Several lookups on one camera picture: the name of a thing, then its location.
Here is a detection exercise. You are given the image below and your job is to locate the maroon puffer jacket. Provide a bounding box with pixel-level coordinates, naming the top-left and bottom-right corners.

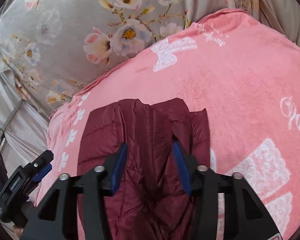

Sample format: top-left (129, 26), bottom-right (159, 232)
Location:
top-left (77, 98), bottom-right (210, 239)

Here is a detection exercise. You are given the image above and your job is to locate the left hand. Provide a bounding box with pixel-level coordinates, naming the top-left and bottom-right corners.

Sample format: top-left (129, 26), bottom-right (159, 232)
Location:
top-left (13, 225), bottom-right (24, 238)

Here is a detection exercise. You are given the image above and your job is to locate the silver satin curtain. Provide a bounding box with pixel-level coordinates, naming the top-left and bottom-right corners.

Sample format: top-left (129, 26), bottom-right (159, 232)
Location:
top-left (0, 73), bottom-right (48, 175)

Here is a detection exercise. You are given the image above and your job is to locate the grey floral bedsheet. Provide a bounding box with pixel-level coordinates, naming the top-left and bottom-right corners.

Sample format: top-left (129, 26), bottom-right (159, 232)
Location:
top-left (0, 0), bottom-right (259, 115)

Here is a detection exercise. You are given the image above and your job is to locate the pink towel blanket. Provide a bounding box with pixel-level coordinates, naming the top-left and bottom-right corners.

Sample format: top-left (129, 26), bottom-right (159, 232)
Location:
top-left (37, 9), bottom-right (300, 239)

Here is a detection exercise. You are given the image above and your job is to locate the beige curtain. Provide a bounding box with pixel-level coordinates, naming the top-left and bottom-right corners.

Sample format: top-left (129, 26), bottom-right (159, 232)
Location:
top-left (258, 0), bottom-right (300, 47)

